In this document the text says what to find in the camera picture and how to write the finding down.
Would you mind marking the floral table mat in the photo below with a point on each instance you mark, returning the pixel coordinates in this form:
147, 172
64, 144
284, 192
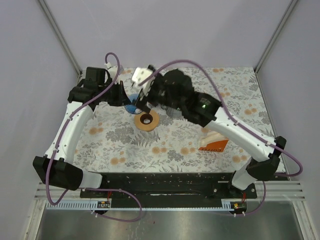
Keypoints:
110, 141

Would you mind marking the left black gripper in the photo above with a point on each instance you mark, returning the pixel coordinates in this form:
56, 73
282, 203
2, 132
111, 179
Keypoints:
122, 98

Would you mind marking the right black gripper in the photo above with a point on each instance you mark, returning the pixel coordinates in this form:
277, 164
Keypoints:
141, 103

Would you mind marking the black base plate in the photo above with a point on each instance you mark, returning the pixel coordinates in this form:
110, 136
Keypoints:
169, 190

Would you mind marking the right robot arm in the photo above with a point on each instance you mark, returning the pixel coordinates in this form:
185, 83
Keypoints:
208, 112

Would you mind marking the clear glass dripper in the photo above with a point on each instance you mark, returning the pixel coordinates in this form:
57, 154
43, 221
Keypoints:
172, 112

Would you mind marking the orange coffee filter box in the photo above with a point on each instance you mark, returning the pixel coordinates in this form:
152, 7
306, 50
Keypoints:
216, 146

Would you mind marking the blue plastic dripper cone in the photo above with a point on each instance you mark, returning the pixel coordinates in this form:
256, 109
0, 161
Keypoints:
131, 108

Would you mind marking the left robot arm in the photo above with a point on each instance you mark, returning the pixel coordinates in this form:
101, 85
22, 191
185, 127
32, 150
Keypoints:
56, 167

